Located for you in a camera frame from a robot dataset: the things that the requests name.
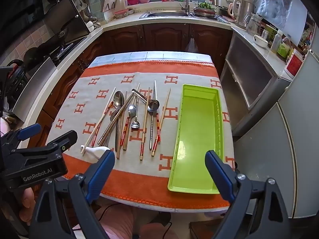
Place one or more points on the black range hood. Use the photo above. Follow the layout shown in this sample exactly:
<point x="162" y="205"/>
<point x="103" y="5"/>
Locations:
<point x="67" y="17"/>

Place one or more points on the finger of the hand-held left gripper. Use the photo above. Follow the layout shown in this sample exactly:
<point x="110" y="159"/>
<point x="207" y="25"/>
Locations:
<point x="62" y="142"/>
<point x="30" y="130"/>

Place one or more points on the person's left hand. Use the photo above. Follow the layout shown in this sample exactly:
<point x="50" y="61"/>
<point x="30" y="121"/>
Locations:
<point x="27" y="201"/>

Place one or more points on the white bowl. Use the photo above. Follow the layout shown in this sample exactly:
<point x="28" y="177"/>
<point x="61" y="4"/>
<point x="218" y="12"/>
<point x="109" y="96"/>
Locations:
<point x="260" y="41"/>

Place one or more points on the small steel spoon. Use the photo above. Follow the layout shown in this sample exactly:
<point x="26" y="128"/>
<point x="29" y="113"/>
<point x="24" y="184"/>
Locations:
<point x="135" y="124"/>
<point x="132" y="110"/>

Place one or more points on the red-lidded food container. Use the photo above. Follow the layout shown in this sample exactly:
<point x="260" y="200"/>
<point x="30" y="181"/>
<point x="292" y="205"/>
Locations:
<point x="121" y="13"/>

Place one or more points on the white plastic bottle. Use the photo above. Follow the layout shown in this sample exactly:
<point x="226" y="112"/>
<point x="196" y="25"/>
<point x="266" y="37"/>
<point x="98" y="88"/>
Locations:
<point x="275" y="43"/>

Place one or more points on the glass pitcher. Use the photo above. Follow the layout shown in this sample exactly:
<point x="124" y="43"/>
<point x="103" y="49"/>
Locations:
<point x="254" y="23"/>

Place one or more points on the hanging plastic bag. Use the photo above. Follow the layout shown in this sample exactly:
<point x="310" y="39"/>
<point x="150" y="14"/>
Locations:
<point x="192" y="46"/>

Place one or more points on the stacked small white bowls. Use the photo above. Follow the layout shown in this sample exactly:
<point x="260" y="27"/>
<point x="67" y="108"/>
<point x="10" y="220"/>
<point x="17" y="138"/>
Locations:
<point x="89" y="25"/>

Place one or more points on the black wok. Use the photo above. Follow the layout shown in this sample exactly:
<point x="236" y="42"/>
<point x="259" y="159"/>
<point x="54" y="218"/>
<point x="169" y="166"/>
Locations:
<point x="35" y="53"/>

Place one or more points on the red-labelled white jar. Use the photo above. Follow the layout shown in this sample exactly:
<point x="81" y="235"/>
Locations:
<point x="294" y="63"/>

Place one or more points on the red plastic basin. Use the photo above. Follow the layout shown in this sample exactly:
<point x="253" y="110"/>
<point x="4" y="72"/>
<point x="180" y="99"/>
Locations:
<point x="133" y="0"/>

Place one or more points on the clear plastic wall sheet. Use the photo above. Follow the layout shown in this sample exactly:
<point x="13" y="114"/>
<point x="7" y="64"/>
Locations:
<point x="279" y="0"/>

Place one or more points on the orange white printed blanket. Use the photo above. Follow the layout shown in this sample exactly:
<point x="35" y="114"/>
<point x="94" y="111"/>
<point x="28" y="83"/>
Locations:
<point x="192" y="79"/>

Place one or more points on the grey frosted-door cabinet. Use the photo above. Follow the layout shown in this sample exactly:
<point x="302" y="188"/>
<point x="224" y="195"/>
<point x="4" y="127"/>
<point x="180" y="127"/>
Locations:
<point x="249" y="74"/>

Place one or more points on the person's pink quilted clothing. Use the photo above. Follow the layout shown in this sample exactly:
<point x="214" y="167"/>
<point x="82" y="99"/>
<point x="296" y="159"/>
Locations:
<point x="119" y="220"/>

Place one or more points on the red-banded light chopstick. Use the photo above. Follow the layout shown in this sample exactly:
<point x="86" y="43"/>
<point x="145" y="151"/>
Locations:
<point x="157" y="127"/>
<point x="111" y="95"/>
<point x="125" y="129"/>
<point x="96" y="135"/>
<point x="165" y="108"/>

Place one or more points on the steel colander with greens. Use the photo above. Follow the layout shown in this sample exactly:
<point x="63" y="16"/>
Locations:
<point x="204" y="10"/>

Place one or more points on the large steel spoon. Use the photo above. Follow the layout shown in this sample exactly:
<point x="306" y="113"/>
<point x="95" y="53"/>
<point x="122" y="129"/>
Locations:
<point x="118" y="98"/>

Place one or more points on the black power strip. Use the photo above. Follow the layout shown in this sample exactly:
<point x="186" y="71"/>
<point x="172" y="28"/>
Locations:
<point x="15" y="77"/>

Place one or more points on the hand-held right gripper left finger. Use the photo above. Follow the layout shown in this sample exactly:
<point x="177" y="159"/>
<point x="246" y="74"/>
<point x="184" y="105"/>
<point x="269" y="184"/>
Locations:
<point x="99" y="174"/>

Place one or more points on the brown wooden kitchen cabinets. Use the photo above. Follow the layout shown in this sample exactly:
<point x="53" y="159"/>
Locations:
<point x="162" y="37"/>

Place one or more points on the white pink electric kettle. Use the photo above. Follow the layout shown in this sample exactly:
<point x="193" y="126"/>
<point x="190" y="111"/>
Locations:
<point x="235" y="10"/>

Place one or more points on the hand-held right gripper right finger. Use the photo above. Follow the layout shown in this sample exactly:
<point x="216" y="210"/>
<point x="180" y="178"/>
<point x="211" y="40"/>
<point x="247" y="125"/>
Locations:
<point x="219" y="174"/>

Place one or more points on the green plastic tray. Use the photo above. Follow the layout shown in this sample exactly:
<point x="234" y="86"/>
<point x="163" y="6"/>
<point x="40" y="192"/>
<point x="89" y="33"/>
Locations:
<point x="197" y="129"/>

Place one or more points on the steel kitchen sink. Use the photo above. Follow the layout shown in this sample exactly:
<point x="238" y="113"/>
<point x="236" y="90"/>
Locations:
<point x="162" y="14"/>

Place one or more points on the green-labelled plastic bottle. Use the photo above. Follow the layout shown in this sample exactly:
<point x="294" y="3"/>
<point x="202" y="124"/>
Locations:
<point x="282" y="49"/>

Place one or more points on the wooden cutting board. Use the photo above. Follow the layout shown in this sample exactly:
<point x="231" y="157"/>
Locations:
<point x="114" y="1"/>

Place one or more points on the grey refrigerator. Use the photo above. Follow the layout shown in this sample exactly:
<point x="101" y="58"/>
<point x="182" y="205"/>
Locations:
<point x="294" y="142"/>

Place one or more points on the white ceramic spoon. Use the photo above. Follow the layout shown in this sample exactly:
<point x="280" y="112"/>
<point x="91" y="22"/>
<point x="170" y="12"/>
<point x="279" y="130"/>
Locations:
<point x="96" y="151"/>

